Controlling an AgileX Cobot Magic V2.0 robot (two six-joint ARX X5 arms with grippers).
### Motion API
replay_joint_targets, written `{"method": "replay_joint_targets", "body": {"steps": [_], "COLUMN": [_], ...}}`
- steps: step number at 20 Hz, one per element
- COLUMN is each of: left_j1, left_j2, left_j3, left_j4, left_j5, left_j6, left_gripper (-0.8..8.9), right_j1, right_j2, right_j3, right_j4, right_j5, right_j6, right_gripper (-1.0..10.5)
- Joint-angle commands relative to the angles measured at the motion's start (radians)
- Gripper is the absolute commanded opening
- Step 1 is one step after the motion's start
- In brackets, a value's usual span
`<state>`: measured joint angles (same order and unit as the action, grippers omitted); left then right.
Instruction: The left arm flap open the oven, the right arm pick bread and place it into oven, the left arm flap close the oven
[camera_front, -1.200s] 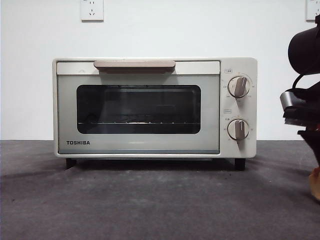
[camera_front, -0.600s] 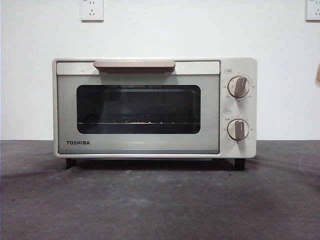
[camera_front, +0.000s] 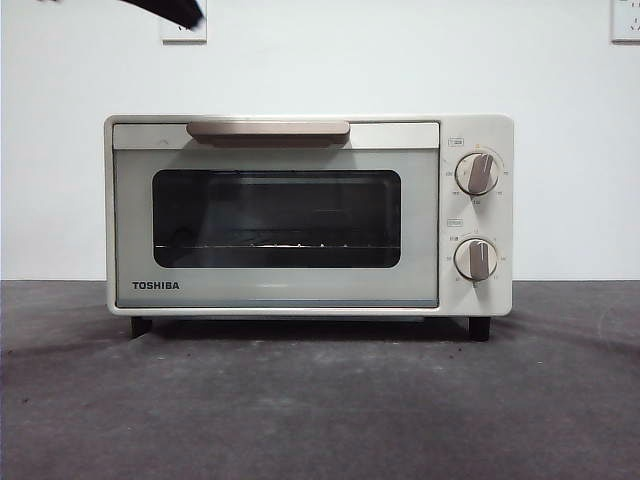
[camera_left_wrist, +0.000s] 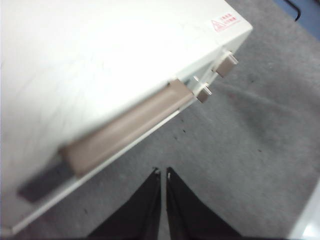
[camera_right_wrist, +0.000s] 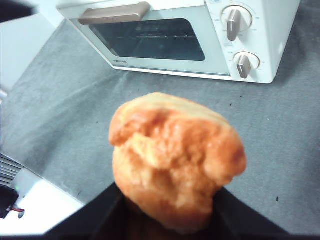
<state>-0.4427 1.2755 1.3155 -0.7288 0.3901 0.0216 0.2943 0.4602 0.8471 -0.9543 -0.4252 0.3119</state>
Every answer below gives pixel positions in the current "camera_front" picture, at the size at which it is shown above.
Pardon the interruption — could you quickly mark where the white wall socket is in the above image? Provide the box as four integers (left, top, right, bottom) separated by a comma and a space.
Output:
609, 0, 640, 44
160, 0, 208, 44

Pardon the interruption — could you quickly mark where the cream temperature knob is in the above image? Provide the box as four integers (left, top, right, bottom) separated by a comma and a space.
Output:
455, 151, 503, 197

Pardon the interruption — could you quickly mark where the cream Toshiba toaster oven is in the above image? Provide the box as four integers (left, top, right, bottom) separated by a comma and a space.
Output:
103, 113, 516, 342

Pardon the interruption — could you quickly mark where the cream timer knob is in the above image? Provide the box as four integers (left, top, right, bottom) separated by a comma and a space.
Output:
454, 235, 500, 282

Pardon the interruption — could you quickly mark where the metal wire oven rack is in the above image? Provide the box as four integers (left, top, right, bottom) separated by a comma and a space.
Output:
154, 234, 381, 251

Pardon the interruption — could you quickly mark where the glass oven door with handle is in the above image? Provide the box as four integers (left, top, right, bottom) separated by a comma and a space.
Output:
112, 119, 441, 310

